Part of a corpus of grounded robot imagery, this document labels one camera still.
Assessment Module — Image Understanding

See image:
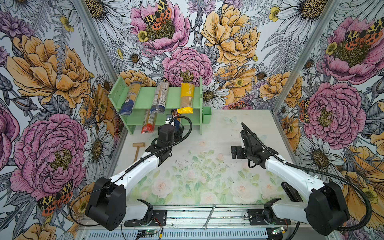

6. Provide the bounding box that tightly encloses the red spaghetti bag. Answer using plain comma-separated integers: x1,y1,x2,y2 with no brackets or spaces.
141,109,157,134

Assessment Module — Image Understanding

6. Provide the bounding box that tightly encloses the spaghetti bag with white label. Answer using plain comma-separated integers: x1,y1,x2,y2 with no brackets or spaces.
150,82,170,114

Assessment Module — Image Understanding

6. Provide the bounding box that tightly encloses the yellow spaghetti bag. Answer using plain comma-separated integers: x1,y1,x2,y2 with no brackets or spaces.
177,83,195,115

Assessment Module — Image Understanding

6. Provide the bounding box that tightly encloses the spaghetti bag with blue end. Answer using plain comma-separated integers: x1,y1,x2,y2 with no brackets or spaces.
119,82,142,115

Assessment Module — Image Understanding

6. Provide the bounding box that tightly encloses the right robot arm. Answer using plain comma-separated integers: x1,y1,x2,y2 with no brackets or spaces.
231,130,350,236

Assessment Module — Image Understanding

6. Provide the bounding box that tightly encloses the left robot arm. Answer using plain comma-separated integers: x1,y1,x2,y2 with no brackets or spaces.
85,124,192,231

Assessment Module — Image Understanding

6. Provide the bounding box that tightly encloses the green wooden shelf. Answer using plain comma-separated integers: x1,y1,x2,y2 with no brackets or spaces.
109,77,203,135

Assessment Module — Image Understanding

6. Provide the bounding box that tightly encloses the green cup on shelf side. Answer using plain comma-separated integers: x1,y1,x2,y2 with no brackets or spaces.
202,107,212,125

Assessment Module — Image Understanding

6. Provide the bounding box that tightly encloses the small wooden mallet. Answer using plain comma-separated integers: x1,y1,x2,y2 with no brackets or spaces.
133,143,145,162

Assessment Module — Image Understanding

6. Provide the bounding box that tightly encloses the black stapler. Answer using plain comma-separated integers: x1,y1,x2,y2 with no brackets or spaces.
281,182,303,202

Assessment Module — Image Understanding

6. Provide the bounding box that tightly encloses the small board right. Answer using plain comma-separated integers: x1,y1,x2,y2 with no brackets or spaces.
271,227,286,235

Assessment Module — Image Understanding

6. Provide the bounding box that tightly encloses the green circuit board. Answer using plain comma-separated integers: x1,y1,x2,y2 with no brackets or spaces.
136,230,160,240

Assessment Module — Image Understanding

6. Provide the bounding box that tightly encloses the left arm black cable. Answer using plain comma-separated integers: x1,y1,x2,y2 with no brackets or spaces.
68,115,193,227

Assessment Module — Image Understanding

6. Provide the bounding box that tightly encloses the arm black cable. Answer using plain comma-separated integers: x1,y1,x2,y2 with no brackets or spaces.
240,122,373,240
68,115,193,227

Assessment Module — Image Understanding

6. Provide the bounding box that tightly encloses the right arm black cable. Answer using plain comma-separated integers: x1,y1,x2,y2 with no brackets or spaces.
240,122,373,240

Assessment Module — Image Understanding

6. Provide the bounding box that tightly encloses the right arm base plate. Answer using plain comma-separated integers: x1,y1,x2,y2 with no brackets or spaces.
243,209,292,226

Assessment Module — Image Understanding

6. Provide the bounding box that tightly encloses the metal rod on rail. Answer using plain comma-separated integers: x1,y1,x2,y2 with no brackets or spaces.
203,205,217,230

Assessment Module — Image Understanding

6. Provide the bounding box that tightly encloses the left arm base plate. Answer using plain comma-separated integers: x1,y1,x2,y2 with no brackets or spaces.
124,210,168,227

